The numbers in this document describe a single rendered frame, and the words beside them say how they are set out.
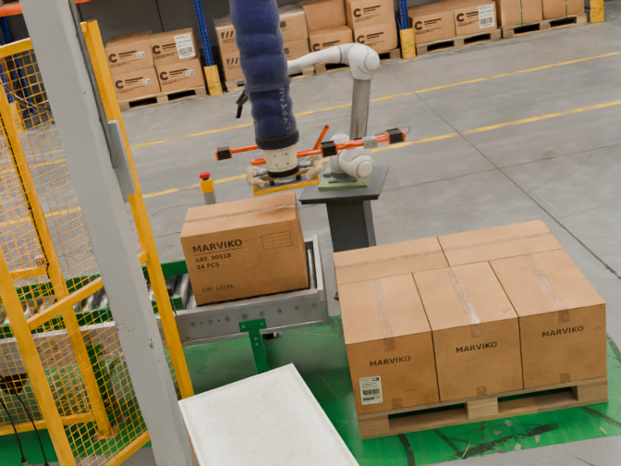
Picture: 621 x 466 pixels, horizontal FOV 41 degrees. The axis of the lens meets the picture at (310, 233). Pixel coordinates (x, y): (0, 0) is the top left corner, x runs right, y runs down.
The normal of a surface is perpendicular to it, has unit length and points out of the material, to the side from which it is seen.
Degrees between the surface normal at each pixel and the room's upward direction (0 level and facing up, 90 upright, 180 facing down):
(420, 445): 0
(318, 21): 92
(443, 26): 90
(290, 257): 90
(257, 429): 0
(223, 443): 0
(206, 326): 90
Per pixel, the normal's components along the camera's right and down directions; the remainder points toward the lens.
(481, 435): -0.16, -0.90
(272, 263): 0.03, 0.40
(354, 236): -0.21, 0.43
